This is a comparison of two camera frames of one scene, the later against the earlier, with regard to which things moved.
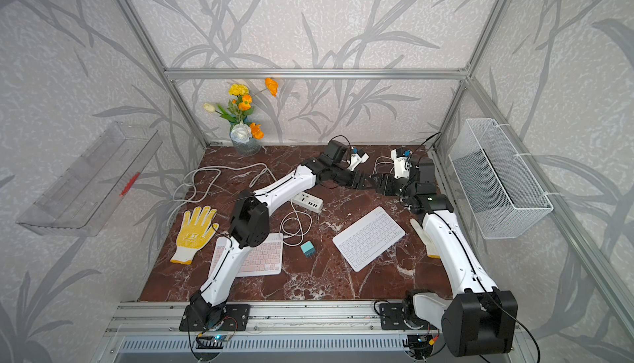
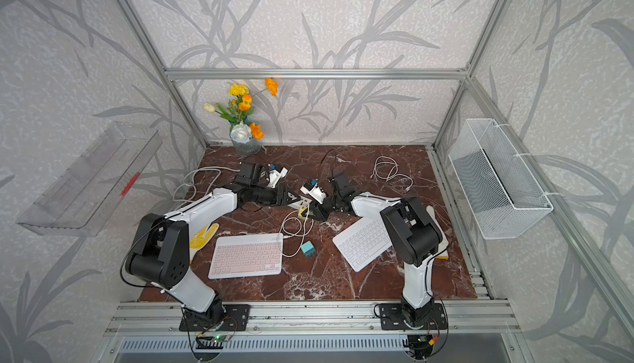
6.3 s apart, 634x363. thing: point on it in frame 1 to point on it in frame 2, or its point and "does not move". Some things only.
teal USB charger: x=308 y=249 does not move
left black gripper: x=361 y=181 to x=282 y=201
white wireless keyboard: x=368 y=238 does not move
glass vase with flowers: x=244 y=136 does not move
